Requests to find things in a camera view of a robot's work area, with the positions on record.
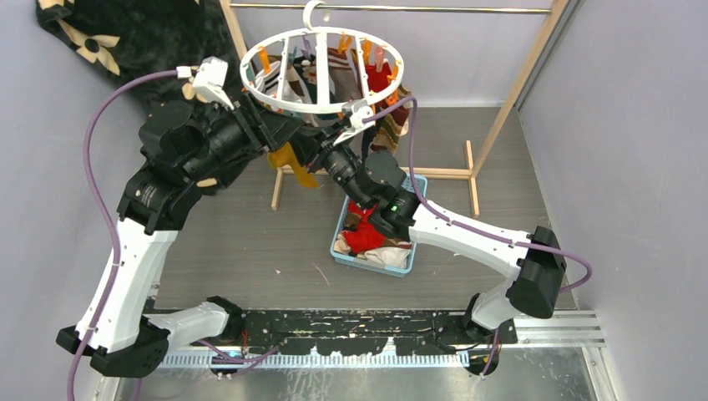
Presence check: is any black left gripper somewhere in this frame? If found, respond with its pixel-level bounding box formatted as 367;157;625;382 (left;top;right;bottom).
182;91;304;183

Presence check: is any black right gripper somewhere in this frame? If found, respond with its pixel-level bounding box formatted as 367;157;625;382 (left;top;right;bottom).
289;119;370;211

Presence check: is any mustard yellow sock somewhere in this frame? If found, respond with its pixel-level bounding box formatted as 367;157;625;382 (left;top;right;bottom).
267;142;299;170

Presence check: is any white round clip hanger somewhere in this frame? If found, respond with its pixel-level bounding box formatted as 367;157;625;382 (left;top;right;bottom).
239;1;405;114

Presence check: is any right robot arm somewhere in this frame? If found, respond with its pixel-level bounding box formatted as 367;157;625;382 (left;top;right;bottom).
289;126;566;343

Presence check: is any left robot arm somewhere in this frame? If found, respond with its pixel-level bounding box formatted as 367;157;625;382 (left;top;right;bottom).
57;99;304;378

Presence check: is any white black-striped sock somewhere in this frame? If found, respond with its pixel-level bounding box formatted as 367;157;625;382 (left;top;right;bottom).
255;60;306;103

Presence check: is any brown striped hanging sock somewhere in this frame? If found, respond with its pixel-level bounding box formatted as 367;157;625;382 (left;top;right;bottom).
362;102;412;154

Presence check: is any red patterned hanging sock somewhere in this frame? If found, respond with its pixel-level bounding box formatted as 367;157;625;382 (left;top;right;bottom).
365;59;392;94

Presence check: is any light blue sock basket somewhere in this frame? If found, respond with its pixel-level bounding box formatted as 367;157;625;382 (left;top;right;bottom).
330;197;416;277

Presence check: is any metal hanging rod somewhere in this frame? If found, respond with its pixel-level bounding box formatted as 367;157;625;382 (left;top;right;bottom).
229;3;552;15

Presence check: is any white sock in basket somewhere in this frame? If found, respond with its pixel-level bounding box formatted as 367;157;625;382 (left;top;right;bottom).
364;246;412;269

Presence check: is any black floral fleece blanket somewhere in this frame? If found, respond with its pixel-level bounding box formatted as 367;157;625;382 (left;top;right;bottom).
35;0;243;98

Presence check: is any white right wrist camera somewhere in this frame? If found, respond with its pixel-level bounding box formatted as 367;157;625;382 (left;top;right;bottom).
333;99;375;145

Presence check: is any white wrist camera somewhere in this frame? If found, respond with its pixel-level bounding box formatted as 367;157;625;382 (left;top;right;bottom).
333;99;375;145
176;57;235;110

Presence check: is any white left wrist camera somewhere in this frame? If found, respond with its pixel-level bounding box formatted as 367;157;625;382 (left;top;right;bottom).
176;57;235;110

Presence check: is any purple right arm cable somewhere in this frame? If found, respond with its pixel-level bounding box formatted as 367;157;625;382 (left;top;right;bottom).
362;94;594;378

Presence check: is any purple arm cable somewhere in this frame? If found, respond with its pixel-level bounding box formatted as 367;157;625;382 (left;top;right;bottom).
362;94;594;378
66;69;181;401

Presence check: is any wooden clothes rack frame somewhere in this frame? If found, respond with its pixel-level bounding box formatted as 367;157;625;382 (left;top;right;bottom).
218;0;571;218

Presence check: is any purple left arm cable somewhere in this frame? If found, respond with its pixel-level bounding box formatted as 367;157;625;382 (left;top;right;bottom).
66;69;181;401

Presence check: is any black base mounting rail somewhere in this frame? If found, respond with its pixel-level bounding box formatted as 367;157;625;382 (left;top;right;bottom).
208;309;492;356

